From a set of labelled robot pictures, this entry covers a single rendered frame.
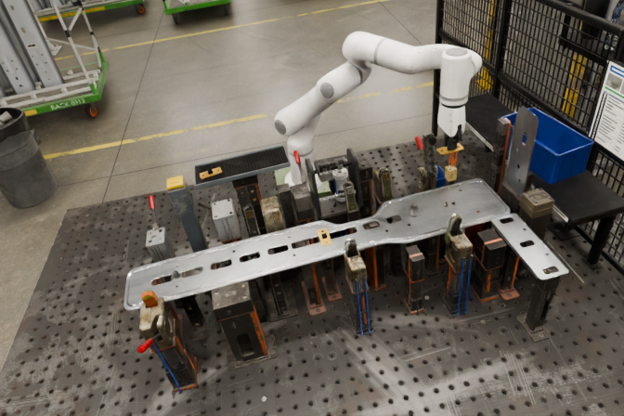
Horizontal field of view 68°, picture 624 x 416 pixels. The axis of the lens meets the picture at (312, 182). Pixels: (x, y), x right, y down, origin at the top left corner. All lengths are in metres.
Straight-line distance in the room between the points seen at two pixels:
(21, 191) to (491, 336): 3.60
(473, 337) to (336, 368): 0.48
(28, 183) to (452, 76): 3.53
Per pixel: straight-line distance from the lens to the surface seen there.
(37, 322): 2.27
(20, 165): 4.19
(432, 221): 1.70
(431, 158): 1.80
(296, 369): 1.71
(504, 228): 1.71
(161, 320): 1.50
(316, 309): 1.83
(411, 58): 1.50
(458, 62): 1.42
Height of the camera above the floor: 2.16
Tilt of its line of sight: 38 degrees down
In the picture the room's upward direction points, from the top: 9 degrees counter-clockwise
